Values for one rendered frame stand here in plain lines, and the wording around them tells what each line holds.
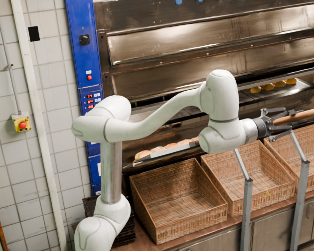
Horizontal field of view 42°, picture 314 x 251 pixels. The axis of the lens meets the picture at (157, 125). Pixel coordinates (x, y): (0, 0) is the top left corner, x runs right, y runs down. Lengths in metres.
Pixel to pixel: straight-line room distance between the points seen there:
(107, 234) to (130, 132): 0.63
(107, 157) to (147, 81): 1.01
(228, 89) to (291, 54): 2.06
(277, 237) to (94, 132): 2.13
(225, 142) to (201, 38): 1.54
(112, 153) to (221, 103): 0.69
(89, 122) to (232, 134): 0.58
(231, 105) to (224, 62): 1.68
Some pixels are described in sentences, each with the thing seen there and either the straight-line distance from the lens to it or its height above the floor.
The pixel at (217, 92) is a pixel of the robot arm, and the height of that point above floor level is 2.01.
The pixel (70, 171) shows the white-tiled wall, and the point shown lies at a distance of 2.91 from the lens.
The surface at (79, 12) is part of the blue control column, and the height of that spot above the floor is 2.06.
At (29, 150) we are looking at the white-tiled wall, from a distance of 2.77.
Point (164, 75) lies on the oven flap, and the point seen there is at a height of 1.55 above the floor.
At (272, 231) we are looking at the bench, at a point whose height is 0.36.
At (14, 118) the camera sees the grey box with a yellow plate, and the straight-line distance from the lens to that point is 2.59.
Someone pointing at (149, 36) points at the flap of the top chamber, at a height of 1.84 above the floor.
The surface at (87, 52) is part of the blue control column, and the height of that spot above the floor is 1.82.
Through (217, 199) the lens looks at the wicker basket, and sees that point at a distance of 3.07.
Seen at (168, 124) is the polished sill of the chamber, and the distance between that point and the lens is 3.01.
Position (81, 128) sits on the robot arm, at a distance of 1.70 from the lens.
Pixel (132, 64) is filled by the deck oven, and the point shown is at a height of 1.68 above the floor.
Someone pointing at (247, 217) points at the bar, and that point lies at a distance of 3.00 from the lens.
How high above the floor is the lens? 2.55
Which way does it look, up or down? 27 degrees down
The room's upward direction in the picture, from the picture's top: 3 degrees counter-clockwise
